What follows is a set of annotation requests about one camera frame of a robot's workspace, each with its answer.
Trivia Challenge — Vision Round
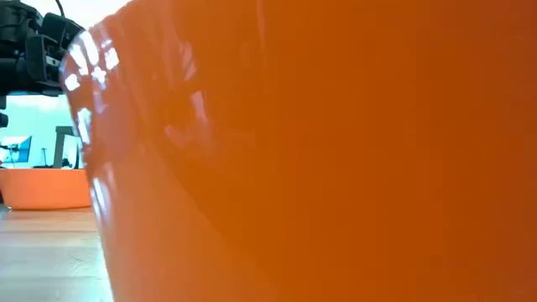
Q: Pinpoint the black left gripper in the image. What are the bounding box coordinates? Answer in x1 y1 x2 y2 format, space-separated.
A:
15 34 68 97

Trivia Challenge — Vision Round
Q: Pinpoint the orange plastic mini bowl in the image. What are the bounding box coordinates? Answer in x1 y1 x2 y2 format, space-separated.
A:
60 0 537 302
0 167 92 211

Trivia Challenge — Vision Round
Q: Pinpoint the computer monitor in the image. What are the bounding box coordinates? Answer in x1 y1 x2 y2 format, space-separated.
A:
0 134 33 164

